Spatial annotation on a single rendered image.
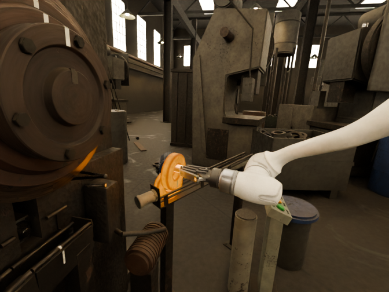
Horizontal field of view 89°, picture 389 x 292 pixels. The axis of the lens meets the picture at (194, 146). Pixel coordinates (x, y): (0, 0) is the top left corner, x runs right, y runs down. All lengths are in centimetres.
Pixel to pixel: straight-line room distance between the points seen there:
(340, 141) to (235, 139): 244
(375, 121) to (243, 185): 39
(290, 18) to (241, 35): 636
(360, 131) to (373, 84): 287
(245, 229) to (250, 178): 51
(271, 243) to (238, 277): 27
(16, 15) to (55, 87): 13
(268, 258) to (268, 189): 70
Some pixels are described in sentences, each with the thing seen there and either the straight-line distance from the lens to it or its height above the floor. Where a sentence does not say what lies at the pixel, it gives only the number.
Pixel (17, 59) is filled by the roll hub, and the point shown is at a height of 117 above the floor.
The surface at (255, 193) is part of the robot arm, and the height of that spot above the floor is 83.
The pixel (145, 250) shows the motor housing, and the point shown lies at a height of 53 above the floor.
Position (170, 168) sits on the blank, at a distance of 77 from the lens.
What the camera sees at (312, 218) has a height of 42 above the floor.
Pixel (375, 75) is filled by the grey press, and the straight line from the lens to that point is 353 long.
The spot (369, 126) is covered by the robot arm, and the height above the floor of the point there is 108.
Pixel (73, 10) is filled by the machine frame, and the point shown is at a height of 141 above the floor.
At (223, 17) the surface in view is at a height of 223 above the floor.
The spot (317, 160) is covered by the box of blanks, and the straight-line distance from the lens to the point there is 272.
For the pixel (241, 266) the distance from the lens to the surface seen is 132.
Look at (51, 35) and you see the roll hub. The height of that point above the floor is 123.
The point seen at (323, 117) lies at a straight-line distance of 426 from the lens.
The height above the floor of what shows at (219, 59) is 169.
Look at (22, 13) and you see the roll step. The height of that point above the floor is 126.
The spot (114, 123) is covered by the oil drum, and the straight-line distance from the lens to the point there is 328.
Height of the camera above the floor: 113
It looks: 13 degrees down
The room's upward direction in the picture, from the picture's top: 3 degrees clockwise
